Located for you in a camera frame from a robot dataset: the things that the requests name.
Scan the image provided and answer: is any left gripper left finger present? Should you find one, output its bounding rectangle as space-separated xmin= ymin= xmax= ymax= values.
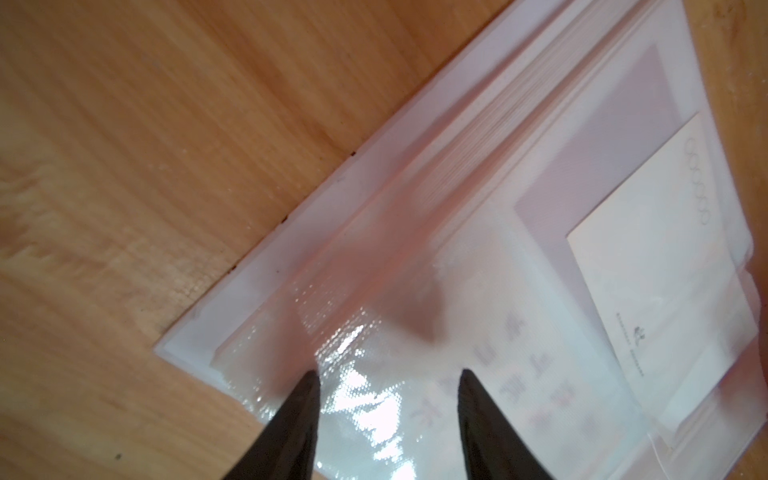
xmin=224 ymin=370 xmax=321 ymax=480

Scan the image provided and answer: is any white photo album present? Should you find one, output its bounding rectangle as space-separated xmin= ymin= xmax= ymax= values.
xmin=156 ymin=1 xmax=767 ymax=479

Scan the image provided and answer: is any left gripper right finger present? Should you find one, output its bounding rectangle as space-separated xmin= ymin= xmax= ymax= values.
xmin=457 ymin=369 xmax=552 ymax=480

